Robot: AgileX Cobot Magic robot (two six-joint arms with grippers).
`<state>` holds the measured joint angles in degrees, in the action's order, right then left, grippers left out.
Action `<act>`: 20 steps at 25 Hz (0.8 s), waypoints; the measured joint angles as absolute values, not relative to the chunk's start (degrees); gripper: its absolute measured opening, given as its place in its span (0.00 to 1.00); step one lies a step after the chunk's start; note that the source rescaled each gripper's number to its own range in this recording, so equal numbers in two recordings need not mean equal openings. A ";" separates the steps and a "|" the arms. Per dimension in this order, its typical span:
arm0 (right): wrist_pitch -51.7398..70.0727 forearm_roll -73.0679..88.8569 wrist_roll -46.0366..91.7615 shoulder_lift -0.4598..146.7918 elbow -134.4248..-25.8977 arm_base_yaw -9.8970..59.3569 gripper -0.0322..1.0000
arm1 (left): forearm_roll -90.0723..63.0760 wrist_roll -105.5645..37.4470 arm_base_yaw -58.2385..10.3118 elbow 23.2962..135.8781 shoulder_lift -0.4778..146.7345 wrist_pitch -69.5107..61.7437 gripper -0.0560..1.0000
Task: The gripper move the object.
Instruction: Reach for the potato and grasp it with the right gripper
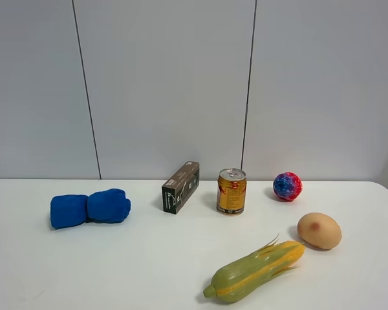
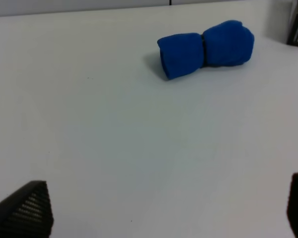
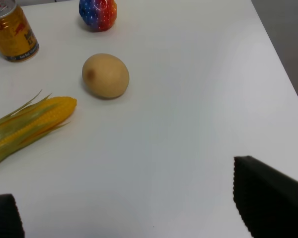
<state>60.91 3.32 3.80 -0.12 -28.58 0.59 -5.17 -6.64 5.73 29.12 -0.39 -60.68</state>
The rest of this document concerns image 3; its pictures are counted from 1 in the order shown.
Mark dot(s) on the yellow corn cob with husk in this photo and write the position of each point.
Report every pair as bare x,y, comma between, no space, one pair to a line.
32,122

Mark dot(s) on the red blue dotted ball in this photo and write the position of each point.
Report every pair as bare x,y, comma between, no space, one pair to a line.
99,15

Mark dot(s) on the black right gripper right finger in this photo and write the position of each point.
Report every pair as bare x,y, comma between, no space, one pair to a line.
266,199

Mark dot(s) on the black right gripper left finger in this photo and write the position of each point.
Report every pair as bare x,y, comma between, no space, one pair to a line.
10,221

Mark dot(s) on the gold drink can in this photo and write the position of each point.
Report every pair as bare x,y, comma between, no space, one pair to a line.
17,40

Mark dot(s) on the tan potato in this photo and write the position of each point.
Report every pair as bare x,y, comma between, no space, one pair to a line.
105,76

